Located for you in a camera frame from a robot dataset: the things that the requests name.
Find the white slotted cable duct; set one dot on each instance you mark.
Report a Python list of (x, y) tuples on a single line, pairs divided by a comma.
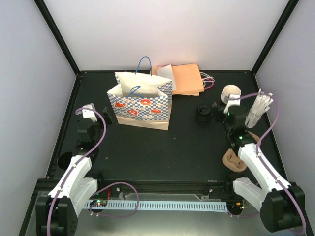
[(157, 205)]

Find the brown cardboard cup carrier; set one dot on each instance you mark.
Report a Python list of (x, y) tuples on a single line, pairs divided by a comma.
[(233, 162)]

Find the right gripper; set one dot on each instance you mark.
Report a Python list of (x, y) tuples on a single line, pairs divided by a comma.
[(214, 109)]

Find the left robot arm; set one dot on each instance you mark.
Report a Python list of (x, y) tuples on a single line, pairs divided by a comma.
[(57, 213)]

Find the stack of black lids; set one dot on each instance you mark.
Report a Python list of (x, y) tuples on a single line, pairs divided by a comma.
[(204, 114)]

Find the jar of straws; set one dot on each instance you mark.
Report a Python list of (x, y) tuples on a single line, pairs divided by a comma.
[(259, 107)]

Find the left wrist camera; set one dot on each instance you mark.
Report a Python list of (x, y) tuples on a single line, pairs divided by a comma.
[(87, 112)]

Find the stack of orange paper bags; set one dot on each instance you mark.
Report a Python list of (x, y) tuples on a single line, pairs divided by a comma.
[(188, 79)]

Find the blue checkered paper bag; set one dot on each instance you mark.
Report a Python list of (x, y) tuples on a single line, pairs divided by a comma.
[(142, 100)]

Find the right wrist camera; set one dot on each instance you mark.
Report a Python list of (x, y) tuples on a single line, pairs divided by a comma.
[(231, 100)]

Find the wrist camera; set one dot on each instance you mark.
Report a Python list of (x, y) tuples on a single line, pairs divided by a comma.
[(231, 100), (87, 112)]

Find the black cup on left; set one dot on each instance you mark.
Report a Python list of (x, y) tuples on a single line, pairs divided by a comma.
[(64, 160)]

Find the stack of paper cups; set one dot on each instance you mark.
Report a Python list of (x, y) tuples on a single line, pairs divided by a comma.
[(229, 90)]

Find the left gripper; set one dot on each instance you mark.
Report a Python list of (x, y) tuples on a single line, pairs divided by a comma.
[(106, 114)]

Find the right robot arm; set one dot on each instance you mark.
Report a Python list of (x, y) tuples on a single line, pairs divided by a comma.
[(280, 204)]

